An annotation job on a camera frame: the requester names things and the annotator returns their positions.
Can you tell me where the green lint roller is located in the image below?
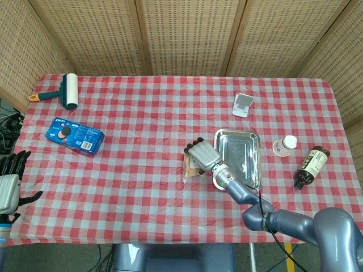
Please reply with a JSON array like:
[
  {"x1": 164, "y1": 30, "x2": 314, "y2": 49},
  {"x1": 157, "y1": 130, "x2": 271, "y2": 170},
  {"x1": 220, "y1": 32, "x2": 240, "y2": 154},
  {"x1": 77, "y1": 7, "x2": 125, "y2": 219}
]
[{"x1": 28, "y1": 73, "x2": 79, "y2": 111}]

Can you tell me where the snack bag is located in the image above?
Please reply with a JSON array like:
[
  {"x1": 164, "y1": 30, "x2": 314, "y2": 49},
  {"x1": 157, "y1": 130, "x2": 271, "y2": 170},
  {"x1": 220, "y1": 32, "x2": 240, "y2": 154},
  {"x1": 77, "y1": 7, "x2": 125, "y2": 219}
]
[{"x1": 183, "y1": 153, "x2": 204, "y2": 179}]

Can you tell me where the grey robot torso base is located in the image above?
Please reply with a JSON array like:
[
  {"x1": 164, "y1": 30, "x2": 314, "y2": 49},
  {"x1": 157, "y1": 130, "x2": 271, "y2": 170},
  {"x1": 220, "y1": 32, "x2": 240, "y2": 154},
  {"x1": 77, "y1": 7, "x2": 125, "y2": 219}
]
[{"x1": 112, "y1": 243, "x2": 236, "y2": 272}]

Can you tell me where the black cables bundle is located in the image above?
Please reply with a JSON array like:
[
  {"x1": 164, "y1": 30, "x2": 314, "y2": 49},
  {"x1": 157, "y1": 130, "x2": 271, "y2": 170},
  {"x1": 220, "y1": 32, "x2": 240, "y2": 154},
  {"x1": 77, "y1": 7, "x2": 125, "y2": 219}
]
[{"x1": 0, "y1": 97, "x2": 26, "y2": 155}]

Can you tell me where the white phone stand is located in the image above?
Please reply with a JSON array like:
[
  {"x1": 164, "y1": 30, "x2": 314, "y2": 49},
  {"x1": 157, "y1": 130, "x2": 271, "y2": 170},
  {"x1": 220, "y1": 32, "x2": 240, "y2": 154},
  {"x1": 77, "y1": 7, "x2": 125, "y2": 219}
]
[{"x1": 232, "y1": 93, "x2": 255, "y2": 117}]

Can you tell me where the white paper cup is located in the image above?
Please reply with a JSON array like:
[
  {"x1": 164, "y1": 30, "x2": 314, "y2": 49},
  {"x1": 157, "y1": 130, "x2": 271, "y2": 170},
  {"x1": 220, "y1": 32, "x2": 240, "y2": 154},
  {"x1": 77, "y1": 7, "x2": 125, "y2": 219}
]
[{"x1": 272, "y1": 135, "x2": 297, "y2": 157}]

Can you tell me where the red white checkered tablecloth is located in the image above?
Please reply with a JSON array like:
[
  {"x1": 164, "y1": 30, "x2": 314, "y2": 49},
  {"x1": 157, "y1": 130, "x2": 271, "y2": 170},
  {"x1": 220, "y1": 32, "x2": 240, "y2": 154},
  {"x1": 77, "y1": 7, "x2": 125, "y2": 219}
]
[{"x1": 7, "y1": 73, "x2": 361, "y2": 247}]

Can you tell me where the blue Oreo cookie box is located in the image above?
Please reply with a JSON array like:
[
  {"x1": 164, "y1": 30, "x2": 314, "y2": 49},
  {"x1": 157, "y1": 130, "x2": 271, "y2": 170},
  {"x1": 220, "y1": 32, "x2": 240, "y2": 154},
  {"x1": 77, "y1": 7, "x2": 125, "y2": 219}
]
[{"x1": 45, "y1": 117, "x2": 105, "y2": 156}]

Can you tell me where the brown sauce bottle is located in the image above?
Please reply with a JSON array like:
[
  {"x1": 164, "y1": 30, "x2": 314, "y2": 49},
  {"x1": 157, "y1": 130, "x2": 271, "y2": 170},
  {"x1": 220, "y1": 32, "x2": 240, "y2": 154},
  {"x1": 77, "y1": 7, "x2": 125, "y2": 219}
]
[{"x1": 293, "y1": 145, "x2": 331, "y2": 190}]

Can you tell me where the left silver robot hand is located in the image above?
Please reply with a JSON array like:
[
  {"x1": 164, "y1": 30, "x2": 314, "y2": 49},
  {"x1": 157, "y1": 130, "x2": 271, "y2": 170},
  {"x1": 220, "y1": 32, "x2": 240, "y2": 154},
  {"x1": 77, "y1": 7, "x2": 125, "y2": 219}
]
[{"x1": 0, "y1": 151, "x2": 44, "y2": 223}]

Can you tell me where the silver metal tray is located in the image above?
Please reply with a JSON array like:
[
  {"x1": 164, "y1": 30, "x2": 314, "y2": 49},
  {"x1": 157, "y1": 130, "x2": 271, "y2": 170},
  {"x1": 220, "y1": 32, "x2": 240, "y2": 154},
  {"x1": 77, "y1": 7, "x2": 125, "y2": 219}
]
[{"x1": 213, "y1": 128, "x2": 261, "y2": 189}]

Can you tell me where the woven folding screen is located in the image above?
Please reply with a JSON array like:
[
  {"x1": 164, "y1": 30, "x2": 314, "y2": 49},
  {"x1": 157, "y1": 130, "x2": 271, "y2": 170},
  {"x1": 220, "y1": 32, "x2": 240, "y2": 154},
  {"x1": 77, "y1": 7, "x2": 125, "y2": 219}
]
[{"x1": 0, "y1": 0, "x2": 363, "y2": 182}]

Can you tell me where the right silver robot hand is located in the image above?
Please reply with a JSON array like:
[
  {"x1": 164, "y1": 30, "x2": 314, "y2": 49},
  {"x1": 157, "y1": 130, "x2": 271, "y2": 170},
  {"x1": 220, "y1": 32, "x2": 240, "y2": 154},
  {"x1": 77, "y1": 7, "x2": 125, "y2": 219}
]
[{"x1": 183, "y1": 137, "x2": 223, "y2": 176}]

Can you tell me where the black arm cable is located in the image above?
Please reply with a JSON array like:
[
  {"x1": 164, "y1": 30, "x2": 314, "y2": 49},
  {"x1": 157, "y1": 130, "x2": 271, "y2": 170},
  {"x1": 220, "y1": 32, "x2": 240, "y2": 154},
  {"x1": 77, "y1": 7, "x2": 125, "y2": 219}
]
[{"x1": 243, "y1": 181, "x2": 305, "y2": 272}]

